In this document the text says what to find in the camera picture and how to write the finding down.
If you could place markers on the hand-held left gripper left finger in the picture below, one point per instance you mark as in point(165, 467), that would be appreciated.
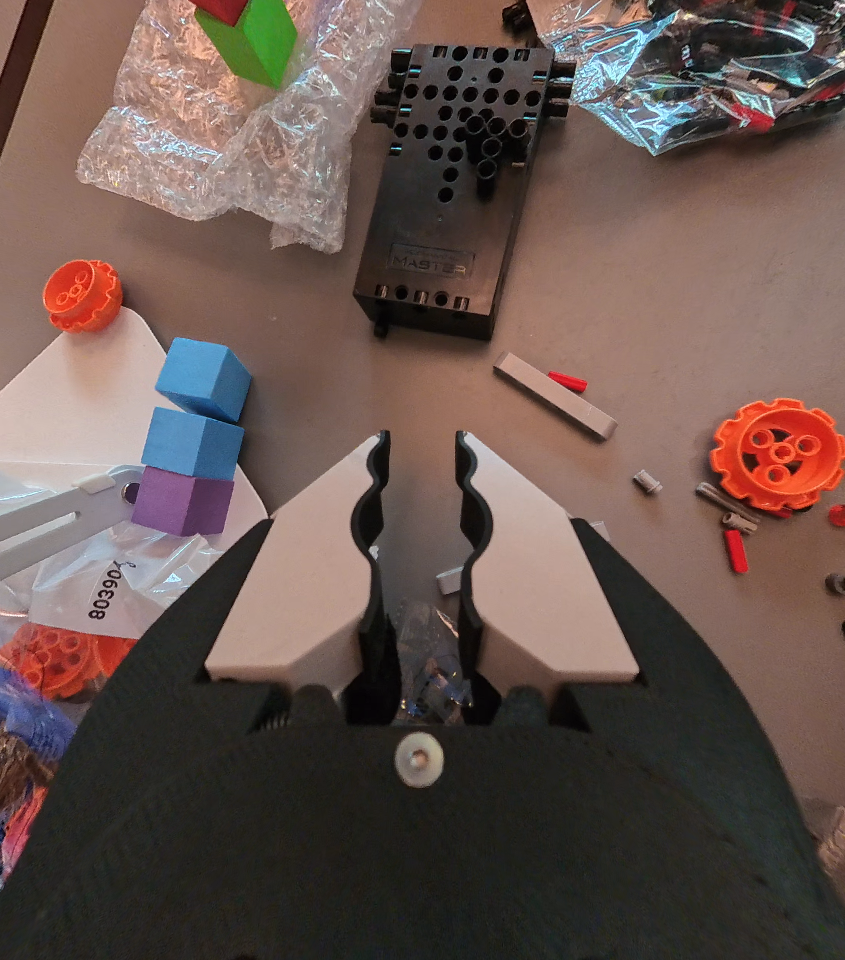
point(295, 600)

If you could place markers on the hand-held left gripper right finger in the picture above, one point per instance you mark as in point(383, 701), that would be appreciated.
point(550, 600)

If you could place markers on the light grey perforated beam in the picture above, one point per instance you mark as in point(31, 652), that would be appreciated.
point(449, 581)

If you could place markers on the purple wooden cube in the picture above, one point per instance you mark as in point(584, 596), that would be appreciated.
point(182, 502)

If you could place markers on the blue wooden cube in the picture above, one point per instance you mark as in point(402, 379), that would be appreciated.
point(190, 446)
point(201, 375)

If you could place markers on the green wooden cube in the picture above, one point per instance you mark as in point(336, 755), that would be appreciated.
point(257, 45)

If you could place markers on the red wooden cube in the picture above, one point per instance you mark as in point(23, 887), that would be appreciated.
point(221, 11)

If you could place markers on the crumpled clear plastic bag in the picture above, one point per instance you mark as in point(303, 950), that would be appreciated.
point(430, 675)

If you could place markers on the small grey plastic connector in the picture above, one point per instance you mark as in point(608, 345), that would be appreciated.
point(739, 523)
point(647, 482)

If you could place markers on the short red plastic pin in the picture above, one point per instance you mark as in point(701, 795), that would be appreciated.
point(737, 551)
point(567, 380)

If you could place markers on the dark grey plastic axle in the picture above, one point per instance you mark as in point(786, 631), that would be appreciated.
point(713, 495)

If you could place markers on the flat grey plastic beam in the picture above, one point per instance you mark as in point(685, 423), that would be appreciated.
point(554, 395)

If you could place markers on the clear bag of orange gears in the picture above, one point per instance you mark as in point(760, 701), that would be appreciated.
point(55, 652)

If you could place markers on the large orange plastic gear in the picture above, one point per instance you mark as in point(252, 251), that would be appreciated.
point(779, 450)

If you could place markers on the dark grey round bushing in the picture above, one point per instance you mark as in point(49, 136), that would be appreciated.
point(841, 586)

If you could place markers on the red translucent round stud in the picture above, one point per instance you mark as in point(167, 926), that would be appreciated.
point(844, 516)

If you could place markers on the small orange plastic wheel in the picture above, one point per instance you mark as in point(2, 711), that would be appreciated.
point(81, 296)

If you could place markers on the black perforated plastic block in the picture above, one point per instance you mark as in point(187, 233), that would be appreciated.
point(422, 225)

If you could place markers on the clear bubble wrap sheet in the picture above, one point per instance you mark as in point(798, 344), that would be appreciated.
point(167, 150)

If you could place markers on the small black plastic pin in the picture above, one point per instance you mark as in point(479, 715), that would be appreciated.
point(516, 9)

